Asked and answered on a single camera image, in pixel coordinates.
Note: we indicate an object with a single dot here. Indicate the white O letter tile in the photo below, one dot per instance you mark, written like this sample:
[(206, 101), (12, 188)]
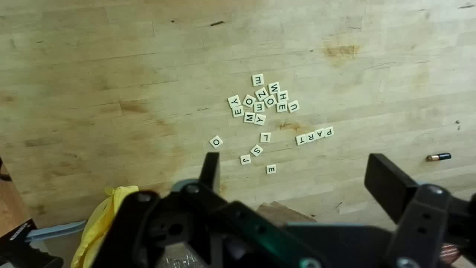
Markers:
[(215, 142)]

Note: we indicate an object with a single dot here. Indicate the white T letter tile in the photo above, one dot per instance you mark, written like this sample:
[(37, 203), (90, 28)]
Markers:
[(300, 140)]

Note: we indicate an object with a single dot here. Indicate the white top E tile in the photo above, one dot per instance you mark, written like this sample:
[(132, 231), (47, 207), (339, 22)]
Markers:
[(257, 79)]

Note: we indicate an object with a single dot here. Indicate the white S letter tile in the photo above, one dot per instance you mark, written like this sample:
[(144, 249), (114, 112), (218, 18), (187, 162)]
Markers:
[(255, 150)]

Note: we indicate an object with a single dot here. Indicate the white Z letter tile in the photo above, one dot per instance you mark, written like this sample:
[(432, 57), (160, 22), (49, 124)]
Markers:
[(260, 94)]

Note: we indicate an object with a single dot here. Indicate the white Y letter tile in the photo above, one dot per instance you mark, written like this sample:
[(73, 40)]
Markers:
[(258, 119)]

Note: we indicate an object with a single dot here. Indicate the white left Y tile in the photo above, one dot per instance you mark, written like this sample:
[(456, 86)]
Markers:
[(233, 101)]

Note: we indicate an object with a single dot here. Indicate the white H letter tile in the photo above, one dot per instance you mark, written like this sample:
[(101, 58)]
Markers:
[(282, 95)]

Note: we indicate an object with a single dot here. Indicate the white E letter tile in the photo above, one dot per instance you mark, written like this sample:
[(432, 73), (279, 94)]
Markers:
[(281, 107)]

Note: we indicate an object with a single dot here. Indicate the white W letter tile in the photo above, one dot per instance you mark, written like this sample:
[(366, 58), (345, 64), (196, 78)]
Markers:
[(273, 88)]

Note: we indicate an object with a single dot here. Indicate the white P letter tile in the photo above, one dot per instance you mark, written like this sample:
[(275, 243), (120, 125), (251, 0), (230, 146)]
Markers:
[(328, 131)]

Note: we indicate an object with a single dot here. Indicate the white lowest letter tile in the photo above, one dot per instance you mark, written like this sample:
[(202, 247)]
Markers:
[(270, 168)]

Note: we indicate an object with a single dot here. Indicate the white A letter tile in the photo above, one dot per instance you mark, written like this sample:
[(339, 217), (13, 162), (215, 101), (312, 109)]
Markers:
[(318, 133)]

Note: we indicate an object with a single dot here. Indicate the small black brass cylinder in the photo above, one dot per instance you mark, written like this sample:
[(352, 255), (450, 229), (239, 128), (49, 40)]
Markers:
[(437, 156)]

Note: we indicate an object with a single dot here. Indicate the white U letter tile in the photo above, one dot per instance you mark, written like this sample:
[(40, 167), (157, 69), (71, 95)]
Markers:
[(293, 106)]

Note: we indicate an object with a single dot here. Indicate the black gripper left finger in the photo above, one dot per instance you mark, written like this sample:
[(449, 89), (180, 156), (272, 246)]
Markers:
[(209, 171)]

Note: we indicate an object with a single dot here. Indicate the yellow cloth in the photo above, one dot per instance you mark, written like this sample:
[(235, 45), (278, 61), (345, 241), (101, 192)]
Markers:
[(98, 225)]

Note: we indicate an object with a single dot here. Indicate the white J letter tile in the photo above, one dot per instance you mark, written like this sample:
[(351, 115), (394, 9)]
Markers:
[(245, 159)]

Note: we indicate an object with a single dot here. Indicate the white L letter tile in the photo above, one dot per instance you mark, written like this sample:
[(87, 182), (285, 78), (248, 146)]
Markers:
[(264, 137)]

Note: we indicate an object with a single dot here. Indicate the white R letter tile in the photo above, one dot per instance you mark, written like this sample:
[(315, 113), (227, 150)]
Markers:
[(309, 137)]

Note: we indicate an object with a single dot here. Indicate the white M letter tile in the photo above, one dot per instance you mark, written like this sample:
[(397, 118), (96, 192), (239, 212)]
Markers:
[(248, 118)]

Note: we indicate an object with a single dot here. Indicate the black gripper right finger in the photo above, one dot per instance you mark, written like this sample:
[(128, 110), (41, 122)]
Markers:
[(389, 186)]

